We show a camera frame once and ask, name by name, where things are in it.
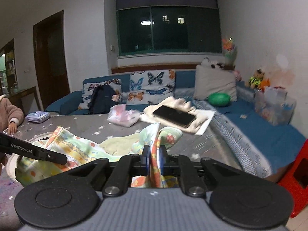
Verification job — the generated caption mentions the white pink plastic bag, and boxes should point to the white pink plastic bag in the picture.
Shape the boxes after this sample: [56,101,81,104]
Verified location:
[107,104,140,127]

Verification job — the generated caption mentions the panda plush toy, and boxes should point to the panda plush toy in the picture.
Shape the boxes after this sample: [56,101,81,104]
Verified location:
[201,57,229,71]

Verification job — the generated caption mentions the colourful paper pinwheel flowers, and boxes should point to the colourful paper pinwheel flowers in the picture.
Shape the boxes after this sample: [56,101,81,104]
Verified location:
[221,36,237,65]

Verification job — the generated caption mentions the black smartphone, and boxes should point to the black smartphone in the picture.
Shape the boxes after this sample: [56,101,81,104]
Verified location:
[153,105,196,128]

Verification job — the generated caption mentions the colourful printed child's shirt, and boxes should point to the colourful printed child's shirt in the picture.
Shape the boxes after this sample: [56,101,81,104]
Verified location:
[15,122,183,189]

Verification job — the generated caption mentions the green ball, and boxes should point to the green ball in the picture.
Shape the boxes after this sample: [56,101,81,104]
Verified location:
[208,92,231,107]

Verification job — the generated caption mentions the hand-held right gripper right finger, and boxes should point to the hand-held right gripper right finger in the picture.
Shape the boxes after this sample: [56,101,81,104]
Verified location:
[159,145,243,196]

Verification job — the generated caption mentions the grey star print tablecloth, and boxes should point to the grey star print tablecloth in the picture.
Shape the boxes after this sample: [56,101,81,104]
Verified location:
[0,112,243,198]

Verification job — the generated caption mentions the striped purple pencil case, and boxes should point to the striped purple pencil case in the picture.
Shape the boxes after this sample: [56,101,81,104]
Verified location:
[26,111,50,122]

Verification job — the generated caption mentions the orange plush toy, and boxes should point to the orange plush toy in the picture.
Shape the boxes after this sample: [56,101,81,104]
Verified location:
[260,77,272,92]

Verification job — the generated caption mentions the purple roller blind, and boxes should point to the purple roller blind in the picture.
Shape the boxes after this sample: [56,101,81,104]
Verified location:
[115,0,218,10]

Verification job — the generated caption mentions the green framed window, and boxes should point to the green framed window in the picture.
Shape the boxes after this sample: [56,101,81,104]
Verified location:
[115,6,222,57]

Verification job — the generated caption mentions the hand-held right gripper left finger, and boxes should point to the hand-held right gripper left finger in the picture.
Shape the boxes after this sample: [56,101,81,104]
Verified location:
[69,145,151,196]

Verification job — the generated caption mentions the wooden display cabinet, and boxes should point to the wooden display cabinet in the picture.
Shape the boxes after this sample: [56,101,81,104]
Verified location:
[0,38,15,94]

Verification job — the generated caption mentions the grey pillow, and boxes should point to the grey pillow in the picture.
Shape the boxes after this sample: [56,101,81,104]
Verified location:
[193,65,237,101]

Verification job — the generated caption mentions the black backpack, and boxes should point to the black backpack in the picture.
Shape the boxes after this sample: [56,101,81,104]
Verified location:
[90,85,119,115]

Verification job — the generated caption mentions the blue sofa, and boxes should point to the blue sofa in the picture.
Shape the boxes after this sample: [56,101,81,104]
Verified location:
[44,70,307,178]

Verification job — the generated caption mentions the cream folded cloth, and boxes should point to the cream folded cloth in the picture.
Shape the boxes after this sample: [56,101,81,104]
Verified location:
[144,96,207,134]

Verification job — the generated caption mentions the red plastic stool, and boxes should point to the red plastic stool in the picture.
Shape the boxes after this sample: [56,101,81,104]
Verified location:
[277,138,308,218]

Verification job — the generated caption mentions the clear plastic storage box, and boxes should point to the clear plastic storage box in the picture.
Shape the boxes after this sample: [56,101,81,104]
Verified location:
[254,87,296,126]

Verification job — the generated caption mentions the round induction hob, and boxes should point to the round induction hob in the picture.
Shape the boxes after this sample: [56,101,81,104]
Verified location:
[6,130,57,181]

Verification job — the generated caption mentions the butterfly print cushion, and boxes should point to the butterfly print cushion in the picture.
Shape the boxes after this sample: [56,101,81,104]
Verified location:
[79,78,123,110]
[126,70,176,105]

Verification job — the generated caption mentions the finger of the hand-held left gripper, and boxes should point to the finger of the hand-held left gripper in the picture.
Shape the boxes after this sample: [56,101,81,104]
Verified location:
[44,148,68,166]

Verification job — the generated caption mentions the doll in yellow-green clothes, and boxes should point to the doll in yellow-green clothes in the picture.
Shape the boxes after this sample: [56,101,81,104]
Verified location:
[245,69,265,89]

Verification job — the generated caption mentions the dark wooden door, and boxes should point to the dark wooden door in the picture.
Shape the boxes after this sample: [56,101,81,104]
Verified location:
[33,10,70,112]

